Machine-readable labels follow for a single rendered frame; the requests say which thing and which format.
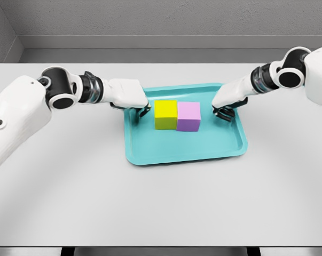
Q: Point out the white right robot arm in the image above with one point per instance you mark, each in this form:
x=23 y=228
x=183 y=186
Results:
x=294 y=72

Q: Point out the teal plastic tray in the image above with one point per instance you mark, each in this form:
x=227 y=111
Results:
x=186 y=138

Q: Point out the yellow cube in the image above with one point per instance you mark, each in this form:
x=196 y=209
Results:
x=165 y=113

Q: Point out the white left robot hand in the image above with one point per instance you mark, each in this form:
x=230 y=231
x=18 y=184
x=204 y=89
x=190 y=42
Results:
x=130 y=93

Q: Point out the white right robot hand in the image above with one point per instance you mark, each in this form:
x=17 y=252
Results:
x=226 y=98

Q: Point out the pink purple cube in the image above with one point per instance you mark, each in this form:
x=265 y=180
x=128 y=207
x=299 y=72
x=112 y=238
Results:
x=188 y=116

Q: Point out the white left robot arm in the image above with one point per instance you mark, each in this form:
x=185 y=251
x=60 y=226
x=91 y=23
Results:
x=19 y=106

